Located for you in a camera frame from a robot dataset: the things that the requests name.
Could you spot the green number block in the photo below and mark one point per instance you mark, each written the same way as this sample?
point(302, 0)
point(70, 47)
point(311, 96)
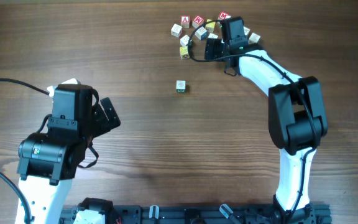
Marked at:
point(181, 86)

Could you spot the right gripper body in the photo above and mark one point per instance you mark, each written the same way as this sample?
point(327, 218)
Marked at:
point(215, 49)

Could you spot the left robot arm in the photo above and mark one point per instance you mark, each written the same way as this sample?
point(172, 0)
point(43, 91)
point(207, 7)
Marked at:
point(48, 161)

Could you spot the yellow top block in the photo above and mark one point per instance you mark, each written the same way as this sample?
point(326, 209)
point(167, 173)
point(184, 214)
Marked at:
point(210, 25)

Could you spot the yellow block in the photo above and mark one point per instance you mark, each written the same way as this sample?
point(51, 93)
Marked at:
point(210, 25)
point(184, 52)

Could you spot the plain block far left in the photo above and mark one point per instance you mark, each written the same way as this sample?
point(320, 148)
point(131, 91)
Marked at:
point(176, 30)

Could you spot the red W block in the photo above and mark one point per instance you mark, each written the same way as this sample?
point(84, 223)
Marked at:
point(197, 21)

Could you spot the plain block with red side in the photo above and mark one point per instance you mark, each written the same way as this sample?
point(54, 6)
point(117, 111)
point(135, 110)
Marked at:
point(212, 36)

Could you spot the blue picture block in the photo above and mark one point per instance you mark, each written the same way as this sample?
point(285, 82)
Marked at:
point(246, 31)

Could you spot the red A block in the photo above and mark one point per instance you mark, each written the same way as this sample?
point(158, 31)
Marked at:
point(185, 21)

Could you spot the blue sided block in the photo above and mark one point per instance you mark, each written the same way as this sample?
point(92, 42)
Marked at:
point(201, 33)

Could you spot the black mounting rail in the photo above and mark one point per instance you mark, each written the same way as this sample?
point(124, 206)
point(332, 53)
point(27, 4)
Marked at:
point(260, 213)

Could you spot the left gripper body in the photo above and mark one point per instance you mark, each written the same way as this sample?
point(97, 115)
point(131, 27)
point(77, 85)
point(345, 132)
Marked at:
point(98, 125)

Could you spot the plain block far right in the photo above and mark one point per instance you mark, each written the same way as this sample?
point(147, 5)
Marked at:
point(254, 38)

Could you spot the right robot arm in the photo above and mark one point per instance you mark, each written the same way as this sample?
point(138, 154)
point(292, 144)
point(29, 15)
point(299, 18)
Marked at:
point(296, 115)

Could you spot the green sided block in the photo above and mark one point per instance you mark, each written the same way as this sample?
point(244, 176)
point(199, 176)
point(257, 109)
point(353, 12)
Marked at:
point(184, 41)

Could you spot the red M block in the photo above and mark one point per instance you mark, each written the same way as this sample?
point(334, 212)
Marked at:
point(223, 16)

